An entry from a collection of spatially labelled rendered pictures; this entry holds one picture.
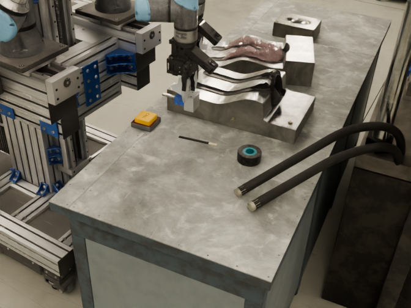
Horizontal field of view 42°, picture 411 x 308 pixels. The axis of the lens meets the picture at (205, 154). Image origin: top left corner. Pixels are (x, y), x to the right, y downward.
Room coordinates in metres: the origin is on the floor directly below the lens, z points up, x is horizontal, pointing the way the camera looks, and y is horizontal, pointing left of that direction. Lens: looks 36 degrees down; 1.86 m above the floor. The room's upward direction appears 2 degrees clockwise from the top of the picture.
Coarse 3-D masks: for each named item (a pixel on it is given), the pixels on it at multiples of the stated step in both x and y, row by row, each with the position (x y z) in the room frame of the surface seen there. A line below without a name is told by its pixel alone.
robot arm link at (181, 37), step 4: (176, 32) 1.58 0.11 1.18; (180, 32) 1.57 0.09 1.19; (184, 32) 1.57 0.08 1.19; (188, 32) 1.57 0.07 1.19; (192, 32) 1.57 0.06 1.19; (196, 32) 1.59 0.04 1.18; (176, 36) 1.58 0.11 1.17; (180, 36) 1.56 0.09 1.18; (184, 36) 1.57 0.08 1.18; (188, 36) 1.57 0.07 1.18; (192, 36) 1.57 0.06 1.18; (196, 36) 1.59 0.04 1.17; (176, 40) 1.58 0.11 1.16; (180, 40) 1.57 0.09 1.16; (184, 40) 1.57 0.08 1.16; (188, 40) 1.57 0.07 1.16; (192, 40) 1.57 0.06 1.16
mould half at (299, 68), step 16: (208, 48) 2.19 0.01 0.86; (256, 48) 2.13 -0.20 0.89; (304, 48) 2.11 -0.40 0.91; (224, 64) 2.02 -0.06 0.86; (240, 64) 2.00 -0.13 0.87; (256, 64) 2.00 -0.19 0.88; (272, 64) 2.02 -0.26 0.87; (288, 64) 1.98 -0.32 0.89; (304, 64) 1.98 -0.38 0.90; (288, 80) 1.98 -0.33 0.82; (304, 80) 1.98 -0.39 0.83
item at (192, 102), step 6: (192, 90) 1.62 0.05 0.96; (168, 96) 1.62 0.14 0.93; (174, 96) 1.62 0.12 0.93; (180, 96) 1.60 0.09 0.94; (192, 96) 1.58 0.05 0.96; (198, 96) 1.60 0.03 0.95; (174, 102) 1.59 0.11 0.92; (180, 102) 1.59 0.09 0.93; (186, 102) 1.57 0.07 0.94; (192, 102) 1.56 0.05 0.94; (198, 102) 1.60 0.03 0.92; (186, 108) 1.57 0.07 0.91; (192, 108) 1.56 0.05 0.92
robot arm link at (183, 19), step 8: (176, 0) 1.58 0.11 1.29; (184, 0) 1.57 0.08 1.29; (192, 0) 1.57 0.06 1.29; (176, 8) 1.57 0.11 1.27; (184, 8) 1.57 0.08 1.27; (192, 8) 1.57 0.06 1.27; (176, 16) 1.57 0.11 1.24; (184, 16) 1.57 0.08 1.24; (192, 16) 1.57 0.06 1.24; (176, 24) 1.58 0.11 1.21; (184, 24) 1.57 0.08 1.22; (192, 24) 1.57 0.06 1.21
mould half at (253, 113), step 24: (216, 72) 1.90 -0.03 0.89; (264, 72) 1.84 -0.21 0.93; (216, 96) 1.72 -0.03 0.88; (240, 96) 1.67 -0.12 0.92; (264, 96) 1.65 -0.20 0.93; (288, 96) 1.78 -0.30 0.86; (312, 96) 1.79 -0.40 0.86; (216, 120) 1.66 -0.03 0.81; (240, 120) 1.63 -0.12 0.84; (264, 120) 1.59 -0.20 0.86; (288, 120) 1.61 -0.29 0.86
